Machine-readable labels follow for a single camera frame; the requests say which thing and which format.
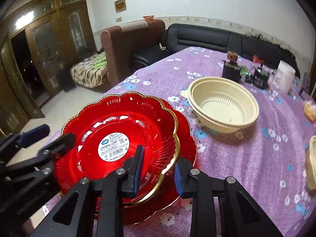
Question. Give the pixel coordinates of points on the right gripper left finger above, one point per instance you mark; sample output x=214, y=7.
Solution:
x=94, y=207

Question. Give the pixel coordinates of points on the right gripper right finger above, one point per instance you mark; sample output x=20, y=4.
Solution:
x=240, y=215

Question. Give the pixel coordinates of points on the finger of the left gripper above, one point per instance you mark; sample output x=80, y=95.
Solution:
x=50, y=153
x=16, y=141

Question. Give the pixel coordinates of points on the red plate with sticker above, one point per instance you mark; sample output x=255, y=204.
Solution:
x=108, y=132

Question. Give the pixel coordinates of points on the cream plastic bowl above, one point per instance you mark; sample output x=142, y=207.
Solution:
x=222, y=104
x=310, y=164

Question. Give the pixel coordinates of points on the purple floral tablecloth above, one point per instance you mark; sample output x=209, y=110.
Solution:
x=268, y=159

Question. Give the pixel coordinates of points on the red plate at table edge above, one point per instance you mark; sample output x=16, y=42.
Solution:
x=167, y=193

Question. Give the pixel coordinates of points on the wooden glass door cabinet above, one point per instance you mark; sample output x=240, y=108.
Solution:
x=51, y=35

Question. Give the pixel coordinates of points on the brown armchair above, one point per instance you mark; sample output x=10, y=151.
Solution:
x=121, y=41

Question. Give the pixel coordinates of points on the bag of yellow food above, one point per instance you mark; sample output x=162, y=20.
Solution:
x=309, y=109

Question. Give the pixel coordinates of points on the white plastic jar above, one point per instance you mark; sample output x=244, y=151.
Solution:
x=284, y=76

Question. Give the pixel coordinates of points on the green snack packet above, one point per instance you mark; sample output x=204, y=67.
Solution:
x=244, y=71

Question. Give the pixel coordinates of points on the black grinder with wooden knob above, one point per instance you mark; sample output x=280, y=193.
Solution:
x=231, y=70

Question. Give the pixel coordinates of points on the black leather sofa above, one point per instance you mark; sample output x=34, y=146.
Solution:
x=180, y=36

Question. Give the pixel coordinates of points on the black round device with wires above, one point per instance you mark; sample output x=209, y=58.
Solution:
x=258, y=77

